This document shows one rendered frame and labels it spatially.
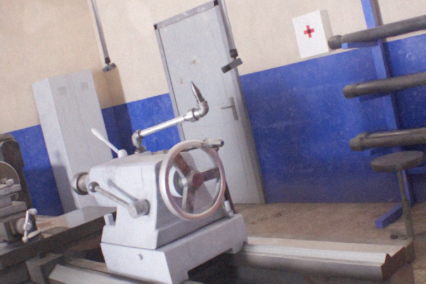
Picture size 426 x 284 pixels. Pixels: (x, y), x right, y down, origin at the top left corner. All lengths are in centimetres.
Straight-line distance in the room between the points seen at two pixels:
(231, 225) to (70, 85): 505
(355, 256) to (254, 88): 406
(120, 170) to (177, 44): 444
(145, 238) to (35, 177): 530
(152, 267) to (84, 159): 502
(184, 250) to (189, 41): 450
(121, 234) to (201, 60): 425
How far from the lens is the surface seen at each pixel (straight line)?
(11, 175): 289
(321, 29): 459
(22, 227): 193
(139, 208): 148
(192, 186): 145
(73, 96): 647
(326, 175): 501
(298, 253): 147
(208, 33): 559
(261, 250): 156
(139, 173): 153
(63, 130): 636
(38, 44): 699
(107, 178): 169
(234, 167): 570
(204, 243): 151
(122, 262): 162
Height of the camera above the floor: 134
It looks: 5 degrees down
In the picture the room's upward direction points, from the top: 13 degrees counter-clockwise
